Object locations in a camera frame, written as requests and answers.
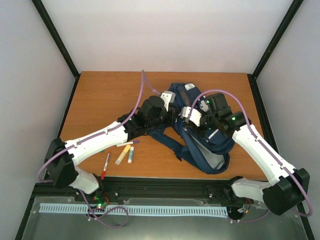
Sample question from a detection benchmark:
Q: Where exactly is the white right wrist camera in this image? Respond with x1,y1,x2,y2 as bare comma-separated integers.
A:
179,106,202,127

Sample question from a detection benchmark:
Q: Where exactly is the yellow highlighter marker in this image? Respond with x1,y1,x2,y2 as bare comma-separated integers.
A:
115,144,131,165

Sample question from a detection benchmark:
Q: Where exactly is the purple capped white marker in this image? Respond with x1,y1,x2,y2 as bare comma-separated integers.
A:
116,140,140,148

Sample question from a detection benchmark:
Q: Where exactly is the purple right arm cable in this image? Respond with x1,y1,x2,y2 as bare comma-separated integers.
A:
188,89,314,224

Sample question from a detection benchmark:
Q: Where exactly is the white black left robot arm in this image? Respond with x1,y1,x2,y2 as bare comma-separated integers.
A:
44,91,176,202

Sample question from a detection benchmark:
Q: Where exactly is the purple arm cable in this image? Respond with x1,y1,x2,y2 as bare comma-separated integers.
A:
188,89,314,224
36,69,161,229

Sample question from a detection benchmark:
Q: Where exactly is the black right corner post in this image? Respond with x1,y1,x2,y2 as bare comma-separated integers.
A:
252,0,305,76

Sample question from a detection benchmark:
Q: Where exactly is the green white glue stick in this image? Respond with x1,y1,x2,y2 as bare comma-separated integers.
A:
127,146,135,164

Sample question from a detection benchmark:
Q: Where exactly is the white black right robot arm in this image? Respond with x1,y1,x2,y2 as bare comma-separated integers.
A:
180,90,313,217

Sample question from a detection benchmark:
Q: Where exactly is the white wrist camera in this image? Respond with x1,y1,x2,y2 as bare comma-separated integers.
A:
179,106,202,127
160,91,176,111

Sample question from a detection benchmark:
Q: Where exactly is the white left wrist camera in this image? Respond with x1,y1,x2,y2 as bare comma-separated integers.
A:
160,91,176,111

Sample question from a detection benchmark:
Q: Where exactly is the red white marker pen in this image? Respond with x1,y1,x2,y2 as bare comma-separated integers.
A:
100,152,111,180

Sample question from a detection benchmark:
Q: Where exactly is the black left corner post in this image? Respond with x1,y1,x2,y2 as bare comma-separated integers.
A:
31,0,81,78

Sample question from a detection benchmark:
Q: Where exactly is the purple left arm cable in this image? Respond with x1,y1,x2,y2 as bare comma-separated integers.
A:
36,69,161,229

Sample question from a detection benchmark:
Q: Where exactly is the black corner post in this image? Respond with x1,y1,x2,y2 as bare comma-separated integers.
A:
31,0,81,78
252,0,305,76

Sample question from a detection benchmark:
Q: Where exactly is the light blue slotted cable duct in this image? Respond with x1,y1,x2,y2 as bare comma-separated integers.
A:
38,203,228,218

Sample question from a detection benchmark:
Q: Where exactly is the navy blue student backpack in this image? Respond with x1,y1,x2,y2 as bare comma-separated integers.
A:
147,83,235,175

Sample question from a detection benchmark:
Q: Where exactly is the black aluminium frame rail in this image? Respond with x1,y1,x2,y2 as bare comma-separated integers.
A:
32,174,300,203

